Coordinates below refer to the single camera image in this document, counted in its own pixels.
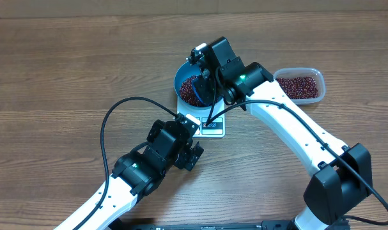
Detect blue plastic measuring scoop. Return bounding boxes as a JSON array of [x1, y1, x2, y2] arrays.
[[192, 83, 203, 102]]

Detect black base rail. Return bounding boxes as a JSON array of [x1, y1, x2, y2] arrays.
[[106, 218, 296, 230]]

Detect white digital kitchen scale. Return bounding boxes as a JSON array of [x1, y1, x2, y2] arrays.
[[177, 98, 226, 138]]

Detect teal blue bowl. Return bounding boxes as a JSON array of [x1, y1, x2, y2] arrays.
[[174, 62, 211, 107]]

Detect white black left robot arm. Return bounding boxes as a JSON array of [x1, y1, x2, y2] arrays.
[[57, 113, 203, 229]]

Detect red adzuki beans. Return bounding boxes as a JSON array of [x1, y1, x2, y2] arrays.
[[178, 75, 319, 107]]

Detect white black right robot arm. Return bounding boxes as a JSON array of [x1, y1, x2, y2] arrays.
[[187, 37, 372, 229]]

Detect clear plastic container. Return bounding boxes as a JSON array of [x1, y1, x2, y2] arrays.
[[274, 67, 326, 104]]

